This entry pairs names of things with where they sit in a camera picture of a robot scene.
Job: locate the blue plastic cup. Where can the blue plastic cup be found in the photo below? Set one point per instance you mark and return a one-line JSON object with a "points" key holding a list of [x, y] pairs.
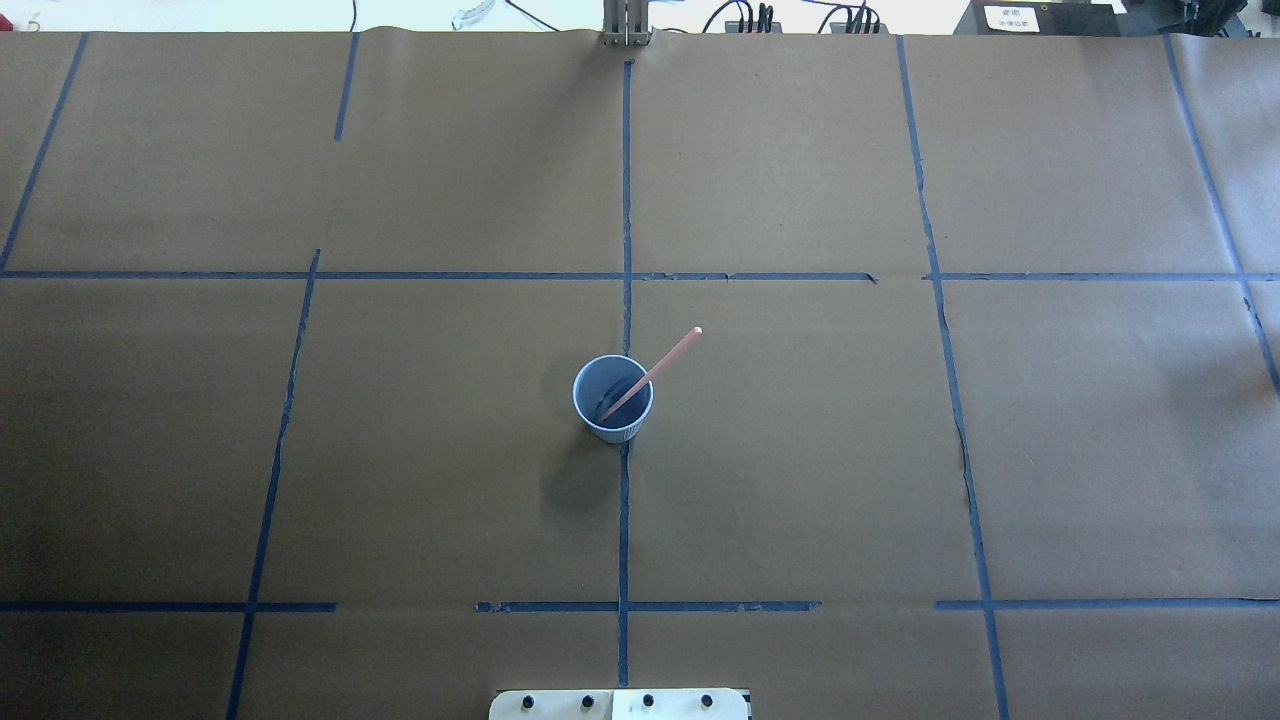
{"points": [[599, 385]]}

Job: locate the pink chopstick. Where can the pink chopstick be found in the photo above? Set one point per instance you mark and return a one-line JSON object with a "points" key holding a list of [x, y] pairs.
{"points": [[662, 364]]}

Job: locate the orange black connector board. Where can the orange black connector board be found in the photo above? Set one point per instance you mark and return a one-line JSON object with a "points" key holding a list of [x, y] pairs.
{"points": [[755, 18]]}

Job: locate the black power adapter box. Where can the black power adapter box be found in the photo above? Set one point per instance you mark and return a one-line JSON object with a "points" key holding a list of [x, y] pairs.
{"points": [[1041, 18]]}

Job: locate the aluminium frame post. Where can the aluminium frame post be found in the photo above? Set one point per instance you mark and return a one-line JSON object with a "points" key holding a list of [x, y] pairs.
{"points": [[626, 23]]}

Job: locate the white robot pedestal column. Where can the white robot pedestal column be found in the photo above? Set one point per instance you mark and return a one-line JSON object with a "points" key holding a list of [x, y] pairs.
{"points": [[622, 703]]}

